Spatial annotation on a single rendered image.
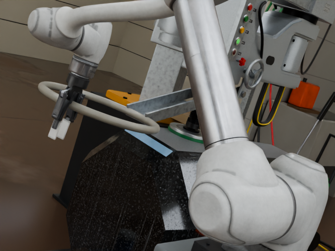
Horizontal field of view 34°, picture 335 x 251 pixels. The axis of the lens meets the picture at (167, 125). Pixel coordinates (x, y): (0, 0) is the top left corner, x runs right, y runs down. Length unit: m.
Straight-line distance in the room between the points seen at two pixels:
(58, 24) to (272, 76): 1.45
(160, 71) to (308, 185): 2.11
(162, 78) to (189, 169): 1.12
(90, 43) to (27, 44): 7.26
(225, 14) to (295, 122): 2.99
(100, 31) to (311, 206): 0.92
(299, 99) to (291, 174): 4.46
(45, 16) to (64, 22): 0.06
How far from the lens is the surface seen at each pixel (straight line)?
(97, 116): 1.86
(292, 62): 3.06
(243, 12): 2.42
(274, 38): 2.78
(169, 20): 3.19
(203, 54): 1.24
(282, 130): 5.39
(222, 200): 1.08
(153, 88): 3.28
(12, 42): 8.91
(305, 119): 5.29
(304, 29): 3.02
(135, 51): 9.91
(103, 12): 1.65
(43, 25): 1.72
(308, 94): 5.77
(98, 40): 1.82
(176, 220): 2.16
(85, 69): 1.84
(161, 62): 3.27
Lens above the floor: 1.33
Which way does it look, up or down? 11 degrees down
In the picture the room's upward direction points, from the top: 18 degrees clockwise
